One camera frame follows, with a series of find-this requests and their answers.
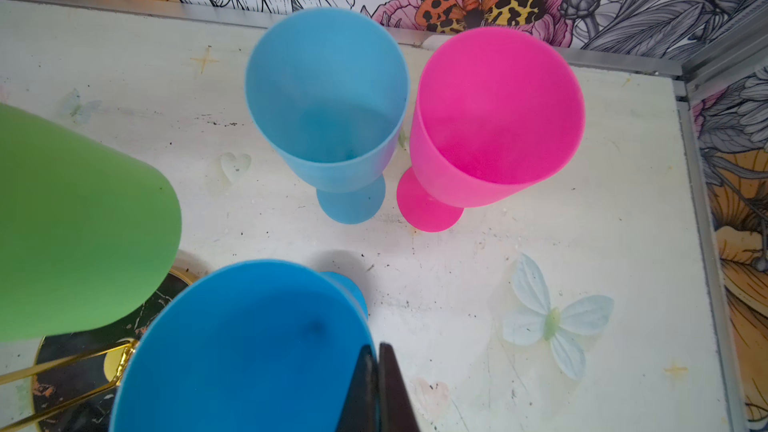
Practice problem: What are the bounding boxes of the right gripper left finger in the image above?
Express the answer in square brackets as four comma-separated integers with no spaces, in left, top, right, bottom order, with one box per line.
[335,345,379,432]

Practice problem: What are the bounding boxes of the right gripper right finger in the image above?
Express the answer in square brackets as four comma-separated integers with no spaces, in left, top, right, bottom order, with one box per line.
[378,342,420,432]

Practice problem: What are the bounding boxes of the blue wine glass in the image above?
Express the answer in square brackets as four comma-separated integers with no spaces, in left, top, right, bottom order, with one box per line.
[110,260,373,431]
[244,8,410,225]

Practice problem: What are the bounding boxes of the pink wine glass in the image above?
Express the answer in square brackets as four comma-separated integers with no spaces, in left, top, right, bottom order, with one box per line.
[396,27,586,232]

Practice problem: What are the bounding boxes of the green wine glass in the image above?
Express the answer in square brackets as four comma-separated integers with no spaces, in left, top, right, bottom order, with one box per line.
[1,105,182,342]

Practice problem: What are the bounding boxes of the gold wire wine glass rack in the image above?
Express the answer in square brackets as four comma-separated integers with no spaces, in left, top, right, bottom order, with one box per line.
[1,269,197,431]

